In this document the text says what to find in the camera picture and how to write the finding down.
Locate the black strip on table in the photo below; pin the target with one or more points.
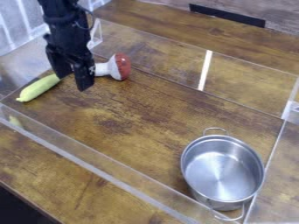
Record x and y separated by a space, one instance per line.
228 15

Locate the stainless steel pot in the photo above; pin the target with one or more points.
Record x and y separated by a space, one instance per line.
225 173

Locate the clear acrylic barrier wall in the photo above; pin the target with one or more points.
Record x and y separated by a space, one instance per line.
93 156

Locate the clear acrylic triangle bracket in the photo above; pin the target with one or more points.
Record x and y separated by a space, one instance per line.
97 34

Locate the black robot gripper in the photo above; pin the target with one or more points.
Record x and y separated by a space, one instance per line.
68 40

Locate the red and white toy mushroom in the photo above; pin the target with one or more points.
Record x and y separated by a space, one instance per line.
118 67

